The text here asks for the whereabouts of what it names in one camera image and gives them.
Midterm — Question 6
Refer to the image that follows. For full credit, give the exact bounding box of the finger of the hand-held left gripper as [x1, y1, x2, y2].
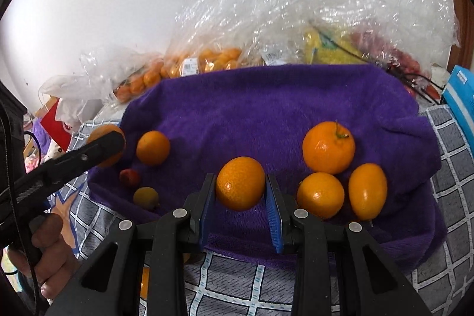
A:
[18, 133, 126, 206]

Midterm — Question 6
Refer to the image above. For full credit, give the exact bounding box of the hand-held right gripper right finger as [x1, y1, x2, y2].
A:
[266, 173, 432, 316]

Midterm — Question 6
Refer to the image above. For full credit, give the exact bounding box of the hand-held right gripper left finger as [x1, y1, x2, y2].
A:
[44, 173, 217, 316]

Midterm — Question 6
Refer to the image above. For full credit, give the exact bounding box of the medium orange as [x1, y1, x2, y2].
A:
[86, 124, 126, 169]

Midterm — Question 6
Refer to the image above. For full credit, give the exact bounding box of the small red plum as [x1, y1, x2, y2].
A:
[119, 169, 140, 188]

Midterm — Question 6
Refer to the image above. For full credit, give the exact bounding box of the small orange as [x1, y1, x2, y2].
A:
[348, 163, 388, 221]
[296, 172, 345, 220]
[136, 130, 171, 166]
[215, 156, 266, 212]

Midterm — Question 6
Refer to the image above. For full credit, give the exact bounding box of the small yellow plum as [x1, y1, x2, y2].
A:
[133, 187, 160, 210]

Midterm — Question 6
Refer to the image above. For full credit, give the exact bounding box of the large orange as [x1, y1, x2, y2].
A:
[140, 252, 193, 299]

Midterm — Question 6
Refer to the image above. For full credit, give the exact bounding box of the orange with green stem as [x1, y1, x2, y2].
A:
[302, 121, 356, 175]

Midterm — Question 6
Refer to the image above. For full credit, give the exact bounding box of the person's left hand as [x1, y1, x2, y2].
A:
[9, 214, 80, 298]

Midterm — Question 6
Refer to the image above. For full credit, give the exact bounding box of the red paper bag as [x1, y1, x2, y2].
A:
[40, 103, 75, 152]

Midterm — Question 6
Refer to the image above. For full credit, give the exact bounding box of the white plastic bag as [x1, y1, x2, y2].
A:
[39, 73, 115, 124]

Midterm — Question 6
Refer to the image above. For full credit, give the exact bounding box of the clear bag of mandarins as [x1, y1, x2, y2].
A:
[165, 0, 293, 80]
[79, 46, 167, 104]

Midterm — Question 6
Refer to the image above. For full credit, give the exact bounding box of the purple towel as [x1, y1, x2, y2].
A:
[87, 64, 447, 272]

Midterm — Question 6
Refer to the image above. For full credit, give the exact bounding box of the yellow corn pack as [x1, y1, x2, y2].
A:
[302, 27, 365, 65]

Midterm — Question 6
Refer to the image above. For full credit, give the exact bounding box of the grey checked star blanket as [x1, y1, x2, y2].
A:
[48, 105, 474, 316]

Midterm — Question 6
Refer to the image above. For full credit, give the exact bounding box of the blue tissue pack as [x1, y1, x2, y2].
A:
[442, 65, 474, 124]

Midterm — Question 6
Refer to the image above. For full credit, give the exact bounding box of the large crinkled clear bag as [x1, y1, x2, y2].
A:
[259, 0, 460, 87]

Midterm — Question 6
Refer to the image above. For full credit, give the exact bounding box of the thin black cable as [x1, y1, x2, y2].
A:
[0, 114, 43, 316]

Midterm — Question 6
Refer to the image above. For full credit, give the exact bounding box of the black cord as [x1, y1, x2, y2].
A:
[385, 62, 445, 104]

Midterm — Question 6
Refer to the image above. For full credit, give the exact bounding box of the brown wooden frame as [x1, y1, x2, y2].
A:
[446, 0, 474, 70]

